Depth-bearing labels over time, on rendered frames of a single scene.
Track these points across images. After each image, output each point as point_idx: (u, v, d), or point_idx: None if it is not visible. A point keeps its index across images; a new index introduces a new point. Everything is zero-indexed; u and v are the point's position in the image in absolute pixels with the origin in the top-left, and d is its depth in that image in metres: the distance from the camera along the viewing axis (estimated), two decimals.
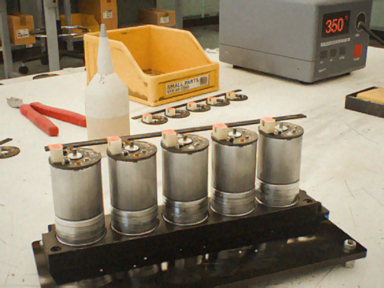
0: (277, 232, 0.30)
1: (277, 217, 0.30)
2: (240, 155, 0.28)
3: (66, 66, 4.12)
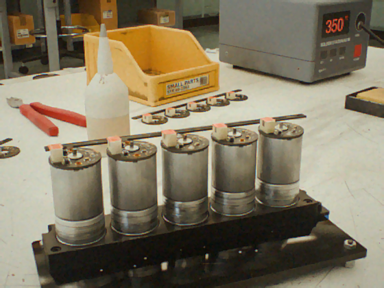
0: (277, 232, 0.30)
1: (277, 217, 0.30)
2: (240, 155, 0.28)
3: (66, 66, 4.12)
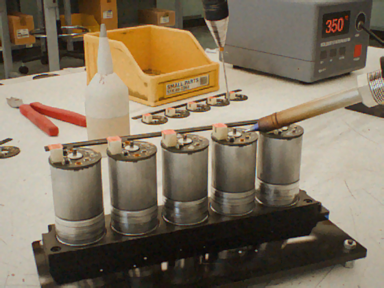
0: (277, 232, 0.30)
1: (277, 217, 0.30)
2: (240, 155, 0.28)
3: (66, 66, 4.12)
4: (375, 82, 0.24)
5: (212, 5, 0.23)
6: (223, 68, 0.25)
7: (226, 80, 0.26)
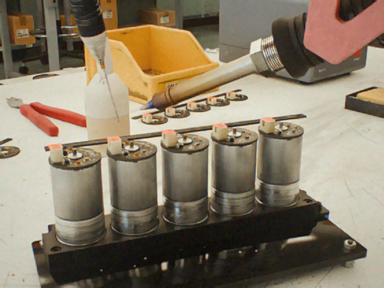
0: (277, 232, 0.30)
1: (277, 217, 0.30)
2: (240, 155, 0.28)
3: (66, 66, 4.12)
4: (268, 49, 0.21)
5: (83, 20, 0.21)
6: (108, 88, 0.24)
7: (113, 100, 0.24)
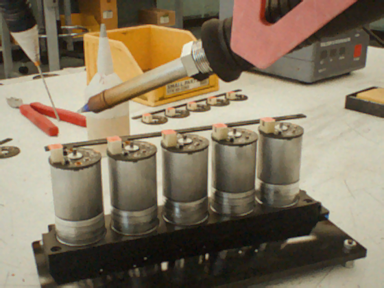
0: (277, 232, 0.30)
1: (277, 217, 0.30)
2: (240, 155, 0.28)
3: (66, 66, 4.12)
4: (198, 51, 0.21)
5: (10, 14, 0.20)
6: (44, 86, 0.23)
7: (51, 98, 0.23)
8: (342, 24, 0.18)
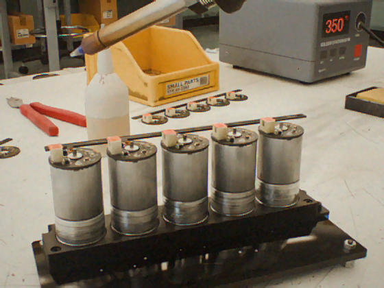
0: (277, 232, 0.30)
1: (277, 217, 0.30)
2: (240, 155, 0.28)
3: (66, 66, 4.12)
4: None
5: None
6: None
7: None
8: None
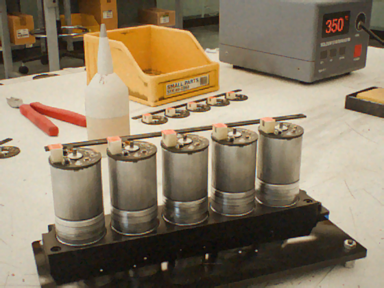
0: (277, 232, 0.30)
1: (277, 217, 0.30)
2: (240, 155, 0.28)
3: (66, 66, 4.12)
4: None
5: None
6: None
7: None
8: None
